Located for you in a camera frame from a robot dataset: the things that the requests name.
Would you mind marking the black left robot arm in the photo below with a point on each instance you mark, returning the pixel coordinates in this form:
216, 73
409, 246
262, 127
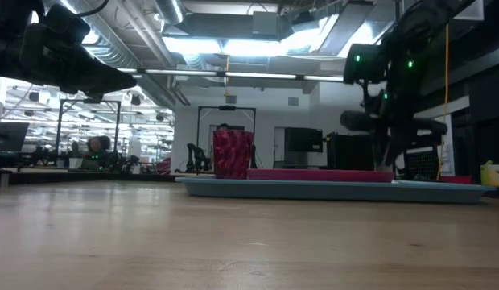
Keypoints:
8, 36

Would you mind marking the black workstation frame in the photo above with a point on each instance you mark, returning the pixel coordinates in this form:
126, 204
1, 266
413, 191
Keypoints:
226, 108
58, 133

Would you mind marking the silver ventilation duct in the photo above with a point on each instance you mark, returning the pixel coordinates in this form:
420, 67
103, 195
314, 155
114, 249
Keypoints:
171, 10

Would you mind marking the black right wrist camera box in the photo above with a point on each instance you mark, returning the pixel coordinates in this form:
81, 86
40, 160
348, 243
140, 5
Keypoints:
364, 64

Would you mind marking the long ceiling light strip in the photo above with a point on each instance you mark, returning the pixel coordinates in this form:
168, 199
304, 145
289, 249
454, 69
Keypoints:
253, 75

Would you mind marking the yellow-green container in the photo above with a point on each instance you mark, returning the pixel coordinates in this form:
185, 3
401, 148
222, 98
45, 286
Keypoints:
490, 175

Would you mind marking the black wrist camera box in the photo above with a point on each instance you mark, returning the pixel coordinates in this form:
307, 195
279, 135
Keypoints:
66, 24
364, 64

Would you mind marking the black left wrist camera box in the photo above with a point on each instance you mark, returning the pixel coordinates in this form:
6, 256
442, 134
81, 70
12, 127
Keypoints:
66, 24

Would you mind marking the dark computer monitor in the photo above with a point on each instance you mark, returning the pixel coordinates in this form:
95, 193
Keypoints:
10, 137

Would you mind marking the black wall-side monitor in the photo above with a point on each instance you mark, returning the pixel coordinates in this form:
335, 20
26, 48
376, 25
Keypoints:
303, 140

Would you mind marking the black perforated panel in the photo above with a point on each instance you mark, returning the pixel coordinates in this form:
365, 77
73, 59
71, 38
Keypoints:
422, 165

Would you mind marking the black cabinet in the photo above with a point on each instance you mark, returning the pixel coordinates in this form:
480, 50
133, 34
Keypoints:
350, 151

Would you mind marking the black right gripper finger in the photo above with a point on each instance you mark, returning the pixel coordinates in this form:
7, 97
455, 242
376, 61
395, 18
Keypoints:
397, 145
381, 151

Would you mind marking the black background robot arms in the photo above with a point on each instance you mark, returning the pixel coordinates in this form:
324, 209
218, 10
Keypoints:
197, 157

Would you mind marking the red flat bin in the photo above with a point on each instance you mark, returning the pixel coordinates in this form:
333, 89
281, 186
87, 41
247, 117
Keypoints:
454, 179

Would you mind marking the red translucent cup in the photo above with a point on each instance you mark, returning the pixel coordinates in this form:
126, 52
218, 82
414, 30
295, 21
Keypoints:
233, 155

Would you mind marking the pink round plate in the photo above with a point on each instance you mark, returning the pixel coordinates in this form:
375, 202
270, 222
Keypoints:
314, 175

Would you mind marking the black table frame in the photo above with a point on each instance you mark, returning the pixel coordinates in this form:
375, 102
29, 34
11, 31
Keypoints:
92, 177

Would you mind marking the blue plastic tray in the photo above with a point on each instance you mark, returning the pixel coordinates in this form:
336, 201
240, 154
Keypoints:
334, 192

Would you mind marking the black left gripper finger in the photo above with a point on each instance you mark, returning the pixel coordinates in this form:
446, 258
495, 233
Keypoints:
108, 78

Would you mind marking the person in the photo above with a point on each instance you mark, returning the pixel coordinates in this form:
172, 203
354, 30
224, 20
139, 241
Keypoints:
97, 145

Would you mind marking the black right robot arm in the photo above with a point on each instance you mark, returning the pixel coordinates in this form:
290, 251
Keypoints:
418, 24

